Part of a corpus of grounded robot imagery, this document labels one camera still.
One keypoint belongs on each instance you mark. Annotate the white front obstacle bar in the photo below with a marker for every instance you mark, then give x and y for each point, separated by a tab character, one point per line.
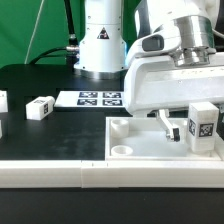
111	174

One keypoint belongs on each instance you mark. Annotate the white square tabletop part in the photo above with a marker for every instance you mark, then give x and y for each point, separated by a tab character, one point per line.
128	138

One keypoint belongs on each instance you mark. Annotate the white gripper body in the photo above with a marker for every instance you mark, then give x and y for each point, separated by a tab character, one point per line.
154	83

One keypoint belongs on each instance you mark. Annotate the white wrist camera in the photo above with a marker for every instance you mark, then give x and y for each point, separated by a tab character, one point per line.
163	41

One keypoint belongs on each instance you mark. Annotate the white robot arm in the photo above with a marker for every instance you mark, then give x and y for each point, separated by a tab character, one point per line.
104	54

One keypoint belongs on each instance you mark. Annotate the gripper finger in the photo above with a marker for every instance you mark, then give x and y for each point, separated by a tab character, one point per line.
172	132
220	125

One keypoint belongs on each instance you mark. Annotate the white marker plate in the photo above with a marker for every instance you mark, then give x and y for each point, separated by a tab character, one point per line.
89	99

